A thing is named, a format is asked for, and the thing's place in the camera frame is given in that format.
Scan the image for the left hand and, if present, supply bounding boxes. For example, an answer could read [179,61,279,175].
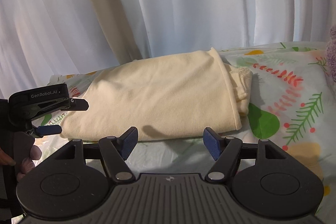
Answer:
[0,145,42,181]

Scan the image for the white sheer curtain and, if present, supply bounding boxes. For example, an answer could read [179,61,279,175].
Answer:
[1,0,335,98]

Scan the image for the cream knit sweater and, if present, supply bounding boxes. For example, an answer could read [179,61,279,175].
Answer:
[60,49,252,141]

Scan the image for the purple plush teddy bear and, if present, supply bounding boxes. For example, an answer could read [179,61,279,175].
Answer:
[325,25,336,81]

